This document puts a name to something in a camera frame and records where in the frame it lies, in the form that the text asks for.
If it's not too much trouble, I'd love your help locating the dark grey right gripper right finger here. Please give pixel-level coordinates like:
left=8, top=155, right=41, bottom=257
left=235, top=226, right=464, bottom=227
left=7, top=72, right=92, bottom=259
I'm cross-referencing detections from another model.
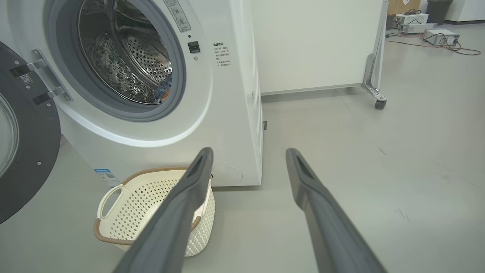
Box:
left=285, top=148, right=387, bottom=273

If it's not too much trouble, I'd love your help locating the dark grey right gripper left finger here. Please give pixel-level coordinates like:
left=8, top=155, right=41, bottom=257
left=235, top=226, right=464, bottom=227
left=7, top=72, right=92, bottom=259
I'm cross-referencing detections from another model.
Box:
left=114, top=147, right=214, bottom=273

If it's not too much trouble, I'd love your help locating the blue printed pyjama top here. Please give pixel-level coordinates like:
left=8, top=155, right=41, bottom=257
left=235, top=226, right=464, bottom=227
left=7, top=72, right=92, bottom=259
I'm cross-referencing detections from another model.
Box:
left=155, top=74, right=173, bottom=104

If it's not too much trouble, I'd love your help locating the washing machine glass door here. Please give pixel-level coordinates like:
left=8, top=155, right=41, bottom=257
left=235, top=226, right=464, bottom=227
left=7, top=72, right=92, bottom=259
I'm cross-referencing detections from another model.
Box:
left=0, top=41, right=62, bottom=225

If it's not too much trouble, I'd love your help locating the white front-loading washing machine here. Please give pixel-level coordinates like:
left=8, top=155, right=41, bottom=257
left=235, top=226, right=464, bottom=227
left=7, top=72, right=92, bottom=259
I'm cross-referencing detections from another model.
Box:
left=0, top=0, right=264, bottom=189

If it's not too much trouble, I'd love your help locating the white perforated laundry basket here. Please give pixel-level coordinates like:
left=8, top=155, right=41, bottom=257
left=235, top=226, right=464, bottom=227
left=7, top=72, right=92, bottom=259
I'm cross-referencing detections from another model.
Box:
left=94, top=166, right=216, bottom=257

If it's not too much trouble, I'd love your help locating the blue energy label sticker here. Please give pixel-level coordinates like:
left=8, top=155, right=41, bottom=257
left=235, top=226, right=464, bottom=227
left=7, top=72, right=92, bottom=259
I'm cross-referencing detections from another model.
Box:
left=94, top=169, right=121, bottom=189

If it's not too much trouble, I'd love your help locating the metal panel leg with caster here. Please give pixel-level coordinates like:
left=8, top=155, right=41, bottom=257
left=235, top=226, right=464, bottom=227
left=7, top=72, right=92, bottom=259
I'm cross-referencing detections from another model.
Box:
left=361, top=0, right=390, bottom=110

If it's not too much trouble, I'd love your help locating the white partition panel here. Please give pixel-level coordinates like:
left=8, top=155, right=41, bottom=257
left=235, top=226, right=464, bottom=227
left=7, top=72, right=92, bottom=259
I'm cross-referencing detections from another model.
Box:
left=248, top=0, right=384, bottom=96

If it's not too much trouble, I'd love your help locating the grey warning sticker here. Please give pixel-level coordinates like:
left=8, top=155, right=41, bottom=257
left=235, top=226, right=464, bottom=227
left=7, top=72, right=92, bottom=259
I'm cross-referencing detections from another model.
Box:
left=163, top=0, right=192, bottom=33

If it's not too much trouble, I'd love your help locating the flat grey electronic device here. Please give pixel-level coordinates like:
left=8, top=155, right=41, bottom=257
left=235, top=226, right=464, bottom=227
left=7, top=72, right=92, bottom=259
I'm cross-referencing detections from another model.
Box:
left=400, top=23, right=437, bottom=35

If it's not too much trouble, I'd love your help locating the grey electronic device box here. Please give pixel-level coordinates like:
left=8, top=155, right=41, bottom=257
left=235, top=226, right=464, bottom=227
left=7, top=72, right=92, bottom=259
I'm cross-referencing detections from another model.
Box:
left=423, top=29, right=461, bottom=47

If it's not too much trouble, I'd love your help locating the white perforated device box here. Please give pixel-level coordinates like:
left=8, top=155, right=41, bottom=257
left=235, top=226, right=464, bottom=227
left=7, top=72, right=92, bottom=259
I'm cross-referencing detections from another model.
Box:
left=394, top=13, right=430, bottom=26

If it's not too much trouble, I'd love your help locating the brown cardboard box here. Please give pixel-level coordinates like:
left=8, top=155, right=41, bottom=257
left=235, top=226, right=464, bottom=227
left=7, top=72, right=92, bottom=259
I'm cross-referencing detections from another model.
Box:
left=388, top=0, right=421, bottom=15

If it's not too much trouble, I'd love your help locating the black waste bin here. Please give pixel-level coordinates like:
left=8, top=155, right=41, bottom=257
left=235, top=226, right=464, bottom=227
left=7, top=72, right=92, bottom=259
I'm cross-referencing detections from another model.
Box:
left=427, top=0, right=454, bottom=26

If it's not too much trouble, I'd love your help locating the black floor cable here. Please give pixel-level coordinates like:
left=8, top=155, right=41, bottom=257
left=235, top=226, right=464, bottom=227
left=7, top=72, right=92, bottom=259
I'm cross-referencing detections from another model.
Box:
left=386, top=33, right=481, bottom=56

